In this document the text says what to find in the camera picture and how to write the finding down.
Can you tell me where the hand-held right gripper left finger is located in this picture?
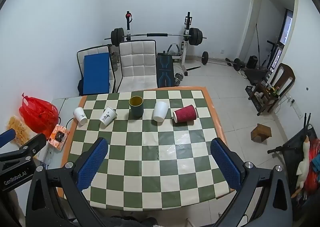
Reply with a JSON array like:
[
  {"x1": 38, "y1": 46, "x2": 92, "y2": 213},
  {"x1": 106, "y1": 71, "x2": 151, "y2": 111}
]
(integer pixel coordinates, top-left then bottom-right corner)
[{"x1": 26, "y1": 138, "x2": 109, "y2": 227}]

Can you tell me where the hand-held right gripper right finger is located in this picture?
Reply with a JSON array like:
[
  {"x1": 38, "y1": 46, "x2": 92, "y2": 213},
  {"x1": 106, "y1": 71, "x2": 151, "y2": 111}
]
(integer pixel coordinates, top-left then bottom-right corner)
[{"x1": 210, "y1": 138, "x2": 293, "y2": 227}]

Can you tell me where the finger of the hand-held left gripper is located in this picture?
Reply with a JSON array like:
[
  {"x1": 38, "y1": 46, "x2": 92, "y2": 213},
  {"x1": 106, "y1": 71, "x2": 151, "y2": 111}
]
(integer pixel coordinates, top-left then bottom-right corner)
[
  {"x1": 0, "y1": 133, "x2": 48, "y2": 166},
  {"x1": 0, "y1": 129, "x2": 16, "y2": 148}
]

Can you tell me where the white cup with black print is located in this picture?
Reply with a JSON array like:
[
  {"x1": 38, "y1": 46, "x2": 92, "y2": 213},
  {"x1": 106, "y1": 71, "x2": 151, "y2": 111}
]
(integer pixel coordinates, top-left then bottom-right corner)
[{"x1": 99, "y1": 106, "x2": 118, "y2": 128}]

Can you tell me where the white cup with leaf print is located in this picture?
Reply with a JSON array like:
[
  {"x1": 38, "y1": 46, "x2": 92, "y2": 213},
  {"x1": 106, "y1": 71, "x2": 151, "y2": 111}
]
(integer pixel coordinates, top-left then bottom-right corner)
[{"x1": 73, "y1": 107, "x2": 88, "y2": 125}]

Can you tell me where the red ribbed paper cup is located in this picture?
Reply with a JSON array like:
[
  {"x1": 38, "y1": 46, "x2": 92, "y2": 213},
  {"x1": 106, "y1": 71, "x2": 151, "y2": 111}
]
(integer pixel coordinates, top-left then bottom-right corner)
[{"x1": 172, "y1": 104, "x2": 197, "y2": 124}]

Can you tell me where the dark green cup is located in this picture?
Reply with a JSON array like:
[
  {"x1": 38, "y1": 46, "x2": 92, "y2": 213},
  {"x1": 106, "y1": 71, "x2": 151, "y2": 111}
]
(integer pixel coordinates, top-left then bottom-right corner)
[{"x1": 129, "y1": 96, "x2": 144, "y2": 118}]

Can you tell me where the plain white cup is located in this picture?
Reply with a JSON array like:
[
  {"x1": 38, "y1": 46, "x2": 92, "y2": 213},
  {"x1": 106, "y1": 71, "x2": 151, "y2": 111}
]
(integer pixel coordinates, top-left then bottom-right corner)
[{"x1": 153, "y1": 101, "x2": 168, "y2": 122}]

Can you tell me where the clear bag of yellow snacks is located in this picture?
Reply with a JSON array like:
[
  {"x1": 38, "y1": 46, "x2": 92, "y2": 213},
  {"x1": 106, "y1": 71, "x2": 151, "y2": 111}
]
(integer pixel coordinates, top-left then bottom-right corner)
[{"x1": 5, "y1": 116, "x2": 32, "y2": 146}]

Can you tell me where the orange box with watch picture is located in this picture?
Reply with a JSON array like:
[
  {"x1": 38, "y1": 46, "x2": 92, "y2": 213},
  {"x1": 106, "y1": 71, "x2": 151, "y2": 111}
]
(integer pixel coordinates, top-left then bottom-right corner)
[{"x1": 47, "y1": 125, "x2": 69, "y2": 152}]

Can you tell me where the red plastic bag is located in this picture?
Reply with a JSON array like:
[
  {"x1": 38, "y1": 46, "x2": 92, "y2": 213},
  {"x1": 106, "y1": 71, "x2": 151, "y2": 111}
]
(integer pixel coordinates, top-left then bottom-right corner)
[{"x1": 19, "y1": 93, "x2": 59, "y2": 134}]

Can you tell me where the white side table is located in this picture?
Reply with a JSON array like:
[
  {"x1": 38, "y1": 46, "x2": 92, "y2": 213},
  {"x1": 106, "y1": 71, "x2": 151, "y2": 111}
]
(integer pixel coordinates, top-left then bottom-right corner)
[{"x1": 37, "y1": 96, "x2": 84, "y2": 170}]

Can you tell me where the small wooden stool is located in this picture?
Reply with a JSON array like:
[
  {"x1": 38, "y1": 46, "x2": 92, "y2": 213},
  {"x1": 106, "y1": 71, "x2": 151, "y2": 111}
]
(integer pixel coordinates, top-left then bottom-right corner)
[{"x1": 251, "y1": 123, "x2": 272, "y2": 143}]

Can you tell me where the green white checkered tablecloth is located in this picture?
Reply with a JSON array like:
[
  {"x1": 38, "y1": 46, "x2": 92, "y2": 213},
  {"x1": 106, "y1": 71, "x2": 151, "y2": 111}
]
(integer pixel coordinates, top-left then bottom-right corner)
[{"x1": 61, "y1": 86, "x2": 237, "y2": 209}]

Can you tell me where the person's dark clothing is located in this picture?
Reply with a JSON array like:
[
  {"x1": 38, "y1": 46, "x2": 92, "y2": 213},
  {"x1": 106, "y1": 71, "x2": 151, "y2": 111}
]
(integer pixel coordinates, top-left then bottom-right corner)
[{"x1": 110, "y1": 216, "x2": 158, "y2": 227}]

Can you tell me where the white plush duck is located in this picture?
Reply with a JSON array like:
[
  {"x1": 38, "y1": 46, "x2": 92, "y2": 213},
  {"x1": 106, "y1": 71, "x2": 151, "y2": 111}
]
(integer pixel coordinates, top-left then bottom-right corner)
[{"x1": 291, "y1": 135, "x2": 311, "y2": 199}]

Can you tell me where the orange net bundle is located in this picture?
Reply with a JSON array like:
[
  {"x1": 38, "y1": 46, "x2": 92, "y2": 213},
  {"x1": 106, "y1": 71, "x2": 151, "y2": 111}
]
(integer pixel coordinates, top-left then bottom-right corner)
[{"x1": 304, "y1": 139, "x2": 320, "y2": 195}]

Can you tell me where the blue foam board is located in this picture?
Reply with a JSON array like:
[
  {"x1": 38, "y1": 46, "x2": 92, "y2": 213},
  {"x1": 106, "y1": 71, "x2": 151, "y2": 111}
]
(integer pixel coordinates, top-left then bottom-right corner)
[{"x1": 83, "y1": 53, "x2": 110, "y2": 95}]

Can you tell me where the black dumbbell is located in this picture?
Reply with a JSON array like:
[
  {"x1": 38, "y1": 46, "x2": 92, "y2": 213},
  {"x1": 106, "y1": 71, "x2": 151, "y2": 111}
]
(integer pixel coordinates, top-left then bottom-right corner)
[{"x1": 226, "y1": 58, "x2": 247, "y2": 71}]

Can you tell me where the white padded chair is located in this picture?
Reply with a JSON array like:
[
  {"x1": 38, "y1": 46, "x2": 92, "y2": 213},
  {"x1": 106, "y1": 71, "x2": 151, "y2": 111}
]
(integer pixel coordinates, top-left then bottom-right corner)
[{"x1": 117, "y1": 40, "x2": 158, "y2": 93}]

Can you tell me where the black speaker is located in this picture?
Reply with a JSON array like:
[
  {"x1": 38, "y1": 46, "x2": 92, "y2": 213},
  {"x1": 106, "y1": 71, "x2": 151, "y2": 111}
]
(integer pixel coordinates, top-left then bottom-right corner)
[{"x1": 247, "y1": 56, "x2": 260, "y2": 69}]

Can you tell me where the dark wooden chair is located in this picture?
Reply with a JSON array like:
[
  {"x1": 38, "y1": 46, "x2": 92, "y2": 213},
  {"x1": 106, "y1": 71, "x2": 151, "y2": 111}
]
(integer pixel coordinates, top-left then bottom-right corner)
[{"x1": 249, "y1": 63, "x2": 296, "y2": 116}]

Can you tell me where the small barbell with black plate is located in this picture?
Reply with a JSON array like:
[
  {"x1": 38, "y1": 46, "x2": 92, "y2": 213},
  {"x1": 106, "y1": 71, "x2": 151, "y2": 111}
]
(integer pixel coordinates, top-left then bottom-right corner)
[{"x1": 197, "y1": 51, "x2": 232, "y2": 66}]

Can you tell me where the white barbell rack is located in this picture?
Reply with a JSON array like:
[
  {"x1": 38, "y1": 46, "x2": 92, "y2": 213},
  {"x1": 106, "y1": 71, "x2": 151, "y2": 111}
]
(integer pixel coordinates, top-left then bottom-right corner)
[{"x1": 125, "y1": 11, "x2": 193, "y2": 76}]

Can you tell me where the black folding stand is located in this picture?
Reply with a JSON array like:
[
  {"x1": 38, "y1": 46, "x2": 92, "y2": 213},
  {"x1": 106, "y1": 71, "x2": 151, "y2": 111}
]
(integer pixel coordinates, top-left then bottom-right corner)
[{"x1": 260, "y1": 40, "x2": 283, "y2": 68}]

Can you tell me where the barbell with black plates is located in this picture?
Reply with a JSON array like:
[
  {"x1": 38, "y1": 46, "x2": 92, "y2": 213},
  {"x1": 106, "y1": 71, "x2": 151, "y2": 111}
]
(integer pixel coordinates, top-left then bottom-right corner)
[{"x1": 104, "y1": 27, "x2": 207, "y2": 46}]

